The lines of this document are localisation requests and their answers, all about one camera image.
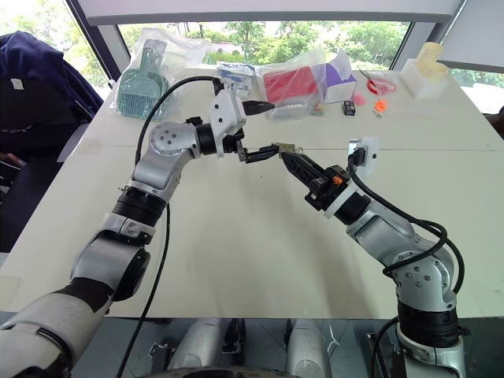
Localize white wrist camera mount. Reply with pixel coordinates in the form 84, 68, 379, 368
324, 135, 380, 220
207, 88, 248, 137

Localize blue white packet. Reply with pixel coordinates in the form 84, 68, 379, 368
214, 61, 258, 100

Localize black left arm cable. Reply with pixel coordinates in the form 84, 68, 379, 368
114, 76, 224, 378

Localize dark blue jacket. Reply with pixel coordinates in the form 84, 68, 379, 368
0, 31, 105, 133

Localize grey rounded robot leg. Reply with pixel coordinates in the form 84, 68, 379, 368
284, 317, 334, 378
167, 317, 239, 372

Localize brass padlock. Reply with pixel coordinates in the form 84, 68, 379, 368
276, 142, 305, 158

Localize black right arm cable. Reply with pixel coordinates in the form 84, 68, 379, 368
347, 146, 465, 295

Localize red item in clear bag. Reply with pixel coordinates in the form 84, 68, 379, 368
255, 50, 328, 106

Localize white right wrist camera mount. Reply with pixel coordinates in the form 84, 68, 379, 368
324, 135, 380, 220

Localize white printed block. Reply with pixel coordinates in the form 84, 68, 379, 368
400, 57, 449, 100

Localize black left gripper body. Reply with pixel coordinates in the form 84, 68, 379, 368
216, 131, 249, 163

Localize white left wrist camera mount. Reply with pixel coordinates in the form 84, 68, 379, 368
207, 88, 248, 137

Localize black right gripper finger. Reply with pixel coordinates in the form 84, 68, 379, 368
280, 151, 329, 181
282, 157, 317, 188

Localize black chair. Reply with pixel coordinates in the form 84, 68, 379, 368
0, 120, 92, 254

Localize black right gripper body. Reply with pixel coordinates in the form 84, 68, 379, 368
304, 165, 352, 213

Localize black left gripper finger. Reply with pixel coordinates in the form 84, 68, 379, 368
243, 144, 282, 165
241, 100, 276, 117

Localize clear plastic bag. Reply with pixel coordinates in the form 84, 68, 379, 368
109, 26, 216, 122

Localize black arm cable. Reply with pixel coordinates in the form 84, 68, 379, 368
114, 76, 224, 378
347, 146, 465, 295

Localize teal plastic scoop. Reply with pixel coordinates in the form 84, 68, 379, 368
117, 38, 171, 120

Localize red scissors in clear bag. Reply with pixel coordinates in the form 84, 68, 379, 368
358, 69, 399, 96

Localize purple white carton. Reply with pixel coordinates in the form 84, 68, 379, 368
320, 50, 359, 106

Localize cream plastic cylinder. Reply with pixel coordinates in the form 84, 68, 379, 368
416, 42, 450, 80

